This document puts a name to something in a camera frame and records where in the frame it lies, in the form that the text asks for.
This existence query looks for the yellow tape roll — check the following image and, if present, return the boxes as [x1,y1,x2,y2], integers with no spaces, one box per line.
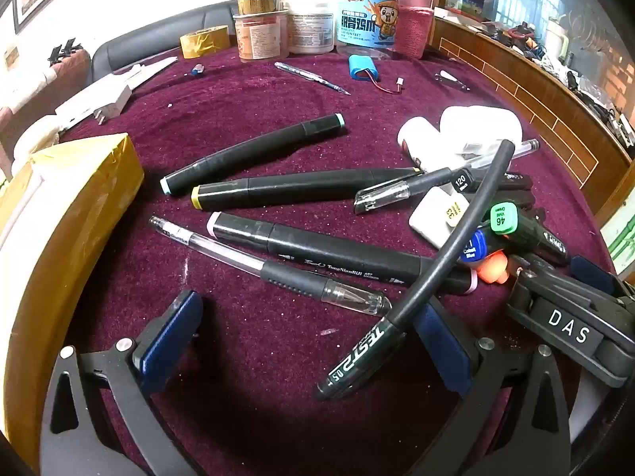
[179,25,232,60]

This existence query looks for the brown armchair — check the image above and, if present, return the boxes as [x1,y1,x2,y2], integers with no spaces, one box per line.
[0,50,93,159]

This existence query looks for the black gel pen white print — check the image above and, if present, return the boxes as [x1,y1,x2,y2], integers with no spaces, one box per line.
[316,138,516,401]

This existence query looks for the black gel pen clear cap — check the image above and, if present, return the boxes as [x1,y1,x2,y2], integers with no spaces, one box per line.
[353,138,541,215]

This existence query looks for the silver pen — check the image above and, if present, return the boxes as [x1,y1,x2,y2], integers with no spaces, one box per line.
[274,61,352,96]

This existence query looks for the white paper sheet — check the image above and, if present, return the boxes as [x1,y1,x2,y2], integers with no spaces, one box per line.
[114,56,179,88]

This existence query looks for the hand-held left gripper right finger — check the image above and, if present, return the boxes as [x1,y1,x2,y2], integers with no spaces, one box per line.
[407,297,581,476]

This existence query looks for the black marker blue cap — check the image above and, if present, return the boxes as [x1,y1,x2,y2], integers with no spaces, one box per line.
[460,230,492,264]

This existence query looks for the blue battery pack red wire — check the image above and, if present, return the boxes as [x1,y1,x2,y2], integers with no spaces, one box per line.
[346,53,406,95]

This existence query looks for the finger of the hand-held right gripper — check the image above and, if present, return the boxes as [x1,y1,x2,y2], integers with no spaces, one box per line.
[506,255,571,308]
[570,255,631,303]

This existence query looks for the orange label jar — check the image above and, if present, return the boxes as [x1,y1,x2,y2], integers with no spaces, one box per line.
[233,12,289,63]

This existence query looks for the white bottle red label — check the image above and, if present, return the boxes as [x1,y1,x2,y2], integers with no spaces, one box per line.
[396,116,443,170]

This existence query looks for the black marker yellow cap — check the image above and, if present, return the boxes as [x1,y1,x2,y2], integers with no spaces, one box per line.
[190,167,423,211]

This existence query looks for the black marker pink caps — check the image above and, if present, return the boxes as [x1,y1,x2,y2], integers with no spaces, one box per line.
[207,211,480,295]

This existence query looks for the clear gel pen black grip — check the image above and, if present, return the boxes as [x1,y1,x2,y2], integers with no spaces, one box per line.
[148,215,393,317]

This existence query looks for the clear jar blue cartoon label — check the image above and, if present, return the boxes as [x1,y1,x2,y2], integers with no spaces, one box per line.
[337,0,402,58]

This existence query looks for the white plastic tub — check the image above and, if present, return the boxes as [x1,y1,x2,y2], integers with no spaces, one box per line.
[285,0,336,56]

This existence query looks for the white kettle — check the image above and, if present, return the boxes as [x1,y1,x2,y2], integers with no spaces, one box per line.
[545,22,569,61]

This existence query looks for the wooden brick-pattern partition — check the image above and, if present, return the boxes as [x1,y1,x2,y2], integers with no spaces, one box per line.
[429,15,635,229]

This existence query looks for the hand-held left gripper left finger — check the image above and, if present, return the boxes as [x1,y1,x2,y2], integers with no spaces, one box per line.
[40,290,209,476]

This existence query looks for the black marker green cap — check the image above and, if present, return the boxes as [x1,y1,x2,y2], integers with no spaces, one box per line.
[489,201,569,265]

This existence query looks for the white power adapter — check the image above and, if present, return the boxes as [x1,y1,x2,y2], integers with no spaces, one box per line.
[55,84,133,128]

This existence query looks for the white bottle orange cap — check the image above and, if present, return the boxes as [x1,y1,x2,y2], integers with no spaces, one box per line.
[475,252,512,286]

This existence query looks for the black phone holder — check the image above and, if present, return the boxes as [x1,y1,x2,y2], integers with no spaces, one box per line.
[46,38,83,65]

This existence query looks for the black leather sofa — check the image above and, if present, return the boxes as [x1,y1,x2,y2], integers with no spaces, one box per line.
[91,2,239,88]

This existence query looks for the white bottle green label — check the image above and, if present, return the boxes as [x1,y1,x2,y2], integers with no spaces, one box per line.
[439,104,525,158]

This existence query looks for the black marker teal caps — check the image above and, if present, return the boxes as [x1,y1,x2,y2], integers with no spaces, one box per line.
[160,113,347,197]

